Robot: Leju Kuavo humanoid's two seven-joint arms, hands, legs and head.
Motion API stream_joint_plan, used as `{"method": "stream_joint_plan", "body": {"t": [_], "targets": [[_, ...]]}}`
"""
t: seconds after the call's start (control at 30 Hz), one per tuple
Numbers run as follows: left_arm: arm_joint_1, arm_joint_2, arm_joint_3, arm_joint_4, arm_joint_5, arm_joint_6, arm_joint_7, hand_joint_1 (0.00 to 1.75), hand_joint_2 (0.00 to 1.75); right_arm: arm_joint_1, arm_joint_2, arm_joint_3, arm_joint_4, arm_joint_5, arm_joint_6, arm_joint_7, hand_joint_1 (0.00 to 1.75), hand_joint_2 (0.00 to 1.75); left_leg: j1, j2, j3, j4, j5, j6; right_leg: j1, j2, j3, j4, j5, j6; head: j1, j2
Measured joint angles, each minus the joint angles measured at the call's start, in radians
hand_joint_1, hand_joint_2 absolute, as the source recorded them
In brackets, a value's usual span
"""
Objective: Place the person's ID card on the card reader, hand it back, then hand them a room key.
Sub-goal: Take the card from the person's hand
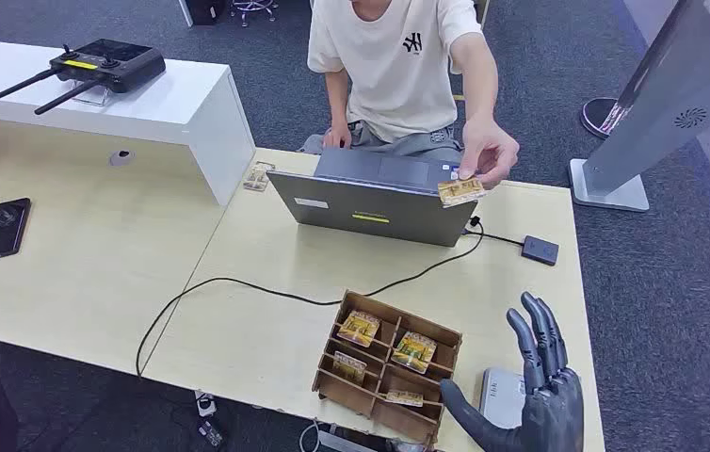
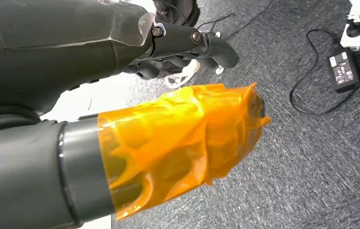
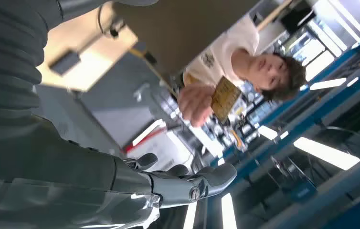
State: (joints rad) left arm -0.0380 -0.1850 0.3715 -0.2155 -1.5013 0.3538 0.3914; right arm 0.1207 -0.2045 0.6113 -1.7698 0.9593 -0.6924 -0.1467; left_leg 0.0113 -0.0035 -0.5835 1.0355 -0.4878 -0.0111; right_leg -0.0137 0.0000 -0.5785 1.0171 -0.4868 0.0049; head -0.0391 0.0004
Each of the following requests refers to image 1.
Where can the black smartphone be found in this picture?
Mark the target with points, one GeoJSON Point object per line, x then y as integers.
{"type": "Point", "coordinates": [5, 229]}

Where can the black remote controller with antennas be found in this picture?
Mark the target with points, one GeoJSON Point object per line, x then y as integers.
{"type": "Point", "coordinates": [112, 65]}

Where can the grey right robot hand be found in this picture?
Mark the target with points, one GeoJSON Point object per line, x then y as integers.
{"type": "Point", "coordinates": [551, 405]}

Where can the small black reader box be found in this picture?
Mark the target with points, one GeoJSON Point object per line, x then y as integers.
{"type": "Point", "coordinates": [540, 251]}

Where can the golden hotel card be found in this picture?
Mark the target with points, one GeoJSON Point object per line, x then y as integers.
{"type": "Point", "coordinates": [405, 398]}
{"type": "Point", "coordinates": [461, 192]}

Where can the round stanchion base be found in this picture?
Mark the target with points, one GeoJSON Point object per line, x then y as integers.
{"type": "Point", "coordinates": [595, 115]}

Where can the brown wooden compartment tray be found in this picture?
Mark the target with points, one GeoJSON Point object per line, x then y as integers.
{"type": "Point", "coordinates": [345, 393]}

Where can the white card reader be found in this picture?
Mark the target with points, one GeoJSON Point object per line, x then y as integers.
{"type": "Point", "coordinates": [498, 399]}

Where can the person's left forearm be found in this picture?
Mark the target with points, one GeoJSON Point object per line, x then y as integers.
{"type": "Point", "coordinates": [478, 93]}

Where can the white desk shelf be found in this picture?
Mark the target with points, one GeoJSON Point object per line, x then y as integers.
{"type": "Point", "coordinates": [174, 106]}

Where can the person's right hand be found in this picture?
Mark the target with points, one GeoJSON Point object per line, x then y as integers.
{"type": "Point", "coordinates": [336, 137]}

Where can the person's right forearm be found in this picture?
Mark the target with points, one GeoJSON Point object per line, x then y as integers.
{"type": "Point", "coordinates": [336, 109]}

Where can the clear acrylic stand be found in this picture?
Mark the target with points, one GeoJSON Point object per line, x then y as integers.
{"type": "Point", "coordinates": [96, 96]}

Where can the person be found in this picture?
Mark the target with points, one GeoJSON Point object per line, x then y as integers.
{"type": "Point", "coordinates": [392, 62]}

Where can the person's left hand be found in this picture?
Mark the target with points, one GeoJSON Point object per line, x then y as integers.
{"type": "Point", "coordinates": [492, 150]}

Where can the cards in clear holder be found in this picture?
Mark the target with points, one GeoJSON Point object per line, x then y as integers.
{"type": "Point", "coordinates": [259, 176]}

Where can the golden card stack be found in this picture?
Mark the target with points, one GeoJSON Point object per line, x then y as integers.
{"type": "Point", "coordinates": [350, 368]}
{"type": "Point", "coordinates": [359, 329]}
{"type": "Point", "coordinates": [414, 352]}

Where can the chrome chair base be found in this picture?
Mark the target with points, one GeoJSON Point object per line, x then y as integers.
{"type": "Point", "coordinates": [254, 6]}

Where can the grey laptop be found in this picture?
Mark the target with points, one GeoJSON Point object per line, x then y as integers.
{"type": "Point", "coordinates": [380, 212]}

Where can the black computer tower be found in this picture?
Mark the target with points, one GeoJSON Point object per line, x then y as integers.
{"type": "Point", "coordinates": [205, 11]}

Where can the grey kiosk stand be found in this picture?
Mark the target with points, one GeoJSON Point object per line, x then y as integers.
{"type": "Point", "coordinates": [661, 112]}

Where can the black power adapter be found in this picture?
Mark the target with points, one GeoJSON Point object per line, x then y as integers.
{"type": "Point", "coordinates": [211, 433]}

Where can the white power strip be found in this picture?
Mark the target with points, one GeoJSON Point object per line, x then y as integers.
{"type": "Point", "coordinates": [205, 405]}

